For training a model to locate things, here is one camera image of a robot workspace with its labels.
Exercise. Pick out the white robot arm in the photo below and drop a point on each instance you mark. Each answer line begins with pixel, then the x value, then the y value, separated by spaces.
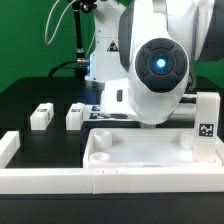
pixel 144 52

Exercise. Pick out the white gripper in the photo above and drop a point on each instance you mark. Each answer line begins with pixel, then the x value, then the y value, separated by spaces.
pixel 114 103

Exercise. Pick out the fiducial marker sheet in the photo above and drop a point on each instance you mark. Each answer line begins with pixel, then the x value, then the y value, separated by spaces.
pixel 92 113

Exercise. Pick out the white U-shaped obstacle fence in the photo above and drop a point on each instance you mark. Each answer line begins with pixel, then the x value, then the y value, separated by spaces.
pixel 104 180

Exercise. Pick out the black camera stand pole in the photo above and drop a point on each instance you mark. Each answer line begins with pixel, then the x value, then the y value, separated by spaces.
pixel 78 6

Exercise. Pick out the white desk tabletop panel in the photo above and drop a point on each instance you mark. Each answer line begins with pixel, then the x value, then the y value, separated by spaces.
pixel 139 148

